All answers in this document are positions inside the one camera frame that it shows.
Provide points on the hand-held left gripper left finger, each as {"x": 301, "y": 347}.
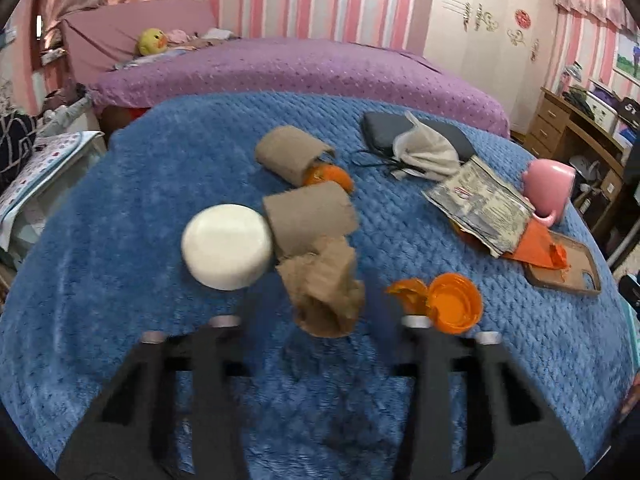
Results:
{"x": 220, "y": 360}

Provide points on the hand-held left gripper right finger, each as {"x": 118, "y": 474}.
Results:
{"x": 422, "y": 360}

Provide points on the orange plastic lid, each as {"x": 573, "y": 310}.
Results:
{"x": 452, "y": 305}

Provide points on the orange packet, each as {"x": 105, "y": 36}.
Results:
{"x": 537, "y": 245}

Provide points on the silver printed foil packet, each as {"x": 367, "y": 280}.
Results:
{"x": 480, "y": 205}

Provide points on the beige phone case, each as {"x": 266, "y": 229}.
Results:
{"x": 575, "y": 280}

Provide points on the orange fruit piece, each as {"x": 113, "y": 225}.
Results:
{"x": 330, "y": 177}

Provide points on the grey white cloth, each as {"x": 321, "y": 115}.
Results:
{"x": 425, "y": 155}

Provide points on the pink cup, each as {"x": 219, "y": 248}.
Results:
{"x": 547, "y": 185}

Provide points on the brown fibre tube with orange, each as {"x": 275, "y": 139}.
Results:
{"x": 290, "y": 152}

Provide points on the black phone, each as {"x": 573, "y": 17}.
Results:
{"x": 380, "y": 130}

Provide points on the dotted white cloth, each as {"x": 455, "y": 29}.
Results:
{"x": 35, "y": 175}

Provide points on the wooden desk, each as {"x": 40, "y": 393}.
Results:
{"x": 550, "y": 120}

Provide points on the black patterned bag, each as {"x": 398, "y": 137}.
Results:
{"x": 15, "y": 145}

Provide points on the cream wardrobe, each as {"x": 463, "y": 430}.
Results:
{"x": 480, "y": 60}

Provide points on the purple dotted bed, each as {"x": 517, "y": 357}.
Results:
{"x": 300, "y": 65}

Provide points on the white storage box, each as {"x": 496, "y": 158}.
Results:
{"x": 605, "y": 107}

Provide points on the yellow duck plush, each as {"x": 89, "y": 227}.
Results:
{"x": 152, "y": 42}

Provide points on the black printed box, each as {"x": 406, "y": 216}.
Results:
{"x": 631, "y": 110}

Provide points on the pink covered headboard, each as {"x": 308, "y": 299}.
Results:
{"x": 110, "y": 25}

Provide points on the small framed couple picture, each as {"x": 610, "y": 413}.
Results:
{"x": 629, "y": 57}

